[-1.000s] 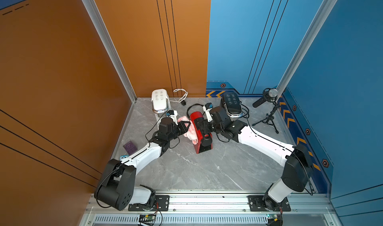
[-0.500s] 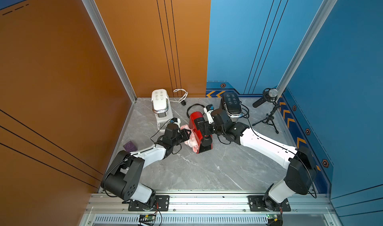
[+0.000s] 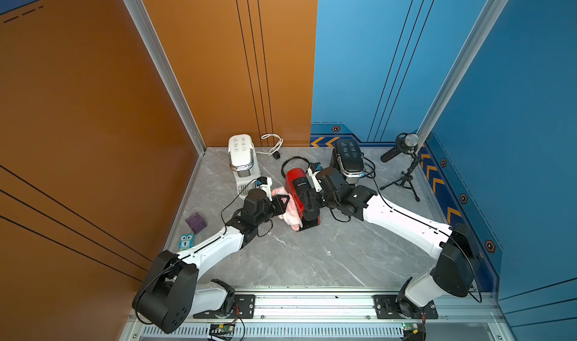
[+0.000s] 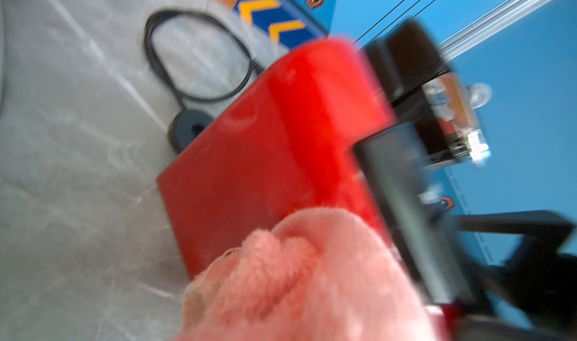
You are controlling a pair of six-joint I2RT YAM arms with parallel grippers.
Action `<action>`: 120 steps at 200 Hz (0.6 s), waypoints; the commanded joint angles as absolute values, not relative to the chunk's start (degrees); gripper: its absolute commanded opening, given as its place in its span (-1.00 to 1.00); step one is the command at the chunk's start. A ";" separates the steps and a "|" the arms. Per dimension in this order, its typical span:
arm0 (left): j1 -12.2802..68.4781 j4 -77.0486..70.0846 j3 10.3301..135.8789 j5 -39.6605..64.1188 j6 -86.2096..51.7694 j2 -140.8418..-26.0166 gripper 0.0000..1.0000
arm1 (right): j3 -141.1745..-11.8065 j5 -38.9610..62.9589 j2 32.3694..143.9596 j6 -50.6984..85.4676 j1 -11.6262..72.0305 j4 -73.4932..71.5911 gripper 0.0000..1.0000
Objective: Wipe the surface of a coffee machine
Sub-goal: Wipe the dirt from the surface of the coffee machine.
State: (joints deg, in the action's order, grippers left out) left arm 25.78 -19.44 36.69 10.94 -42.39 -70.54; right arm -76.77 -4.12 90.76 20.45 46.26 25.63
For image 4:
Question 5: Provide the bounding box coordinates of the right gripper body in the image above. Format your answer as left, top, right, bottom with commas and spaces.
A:
455, 210, 576, 340

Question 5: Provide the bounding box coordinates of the black coffee machine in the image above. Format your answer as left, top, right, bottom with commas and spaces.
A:
362, 19, 491, 167

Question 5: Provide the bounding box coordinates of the red Nespresso coffee machine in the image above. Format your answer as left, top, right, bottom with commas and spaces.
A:
157, 40, 453, 340

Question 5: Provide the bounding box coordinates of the pink striped towel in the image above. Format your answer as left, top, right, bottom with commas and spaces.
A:
177, 208, 441, 340

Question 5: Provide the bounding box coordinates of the black microphone on tripod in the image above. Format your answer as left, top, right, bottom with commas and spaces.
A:
466, 83, 492, 109

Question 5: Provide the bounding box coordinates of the red machine black power cable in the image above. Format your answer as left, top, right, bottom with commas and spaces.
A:
143, 8, 267, 155

